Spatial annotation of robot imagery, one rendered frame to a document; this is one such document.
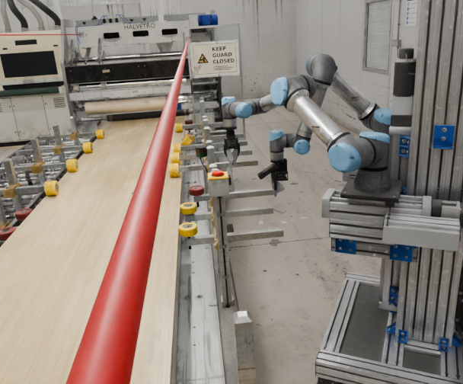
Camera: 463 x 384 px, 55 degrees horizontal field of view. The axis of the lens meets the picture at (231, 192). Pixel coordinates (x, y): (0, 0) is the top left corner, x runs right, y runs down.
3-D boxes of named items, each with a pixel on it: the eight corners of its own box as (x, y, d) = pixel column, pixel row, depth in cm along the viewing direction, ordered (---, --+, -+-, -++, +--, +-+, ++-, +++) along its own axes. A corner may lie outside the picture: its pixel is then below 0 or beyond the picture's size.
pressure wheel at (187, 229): (189, 243, 201) (186, 219, 197) (202, 247, 196) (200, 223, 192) (177, 250, 195) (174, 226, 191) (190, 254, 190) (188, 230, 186)
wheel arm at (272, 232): (282, 235, 199) (282, 226, 197) (283, 238, 196) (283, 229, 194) (185, 244, 196) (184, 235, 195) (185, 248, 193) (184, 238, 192)
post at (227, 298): (232, 299, 173) (225, 190, 158) (234, 306, 169) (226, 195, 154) (221, 300, 173) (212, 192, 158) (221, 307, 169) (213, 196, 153)
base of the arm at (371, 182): (392, 182, 189) (394, 159, 185) (389, 194, 176) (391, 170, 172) (356, 180, 194) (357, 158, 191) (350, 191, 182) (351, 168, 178)
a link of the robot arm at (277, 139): (286, 131, 229) (269, 132, 228) (286, 152, 232) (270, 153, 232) (283, 128, 236) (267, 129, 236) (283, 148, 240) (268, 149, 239)
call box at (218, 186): (228, 191, 160) (227, 171, 157) (230, 198, 153) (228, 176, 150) (209, 193, 159) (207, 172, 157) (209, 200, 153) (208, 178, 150)
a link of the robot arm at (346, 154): (381, 151, 169) (298, 68, 196) (355, 158, 161) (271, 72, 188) (367, 172, 178) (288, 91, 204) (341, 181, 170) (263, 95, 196)
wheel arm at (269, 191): (272, 194, 246) (272, 187, 244) (273, 196, 243) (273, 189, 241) (193, 201, 243) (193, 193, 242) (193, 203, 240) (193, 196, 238)
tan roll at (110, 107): (217, 104, 461) (216, 91, 457) (218, 106, 449) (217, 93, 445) (78, 114, 452) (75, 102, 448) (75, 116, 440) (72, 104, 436)
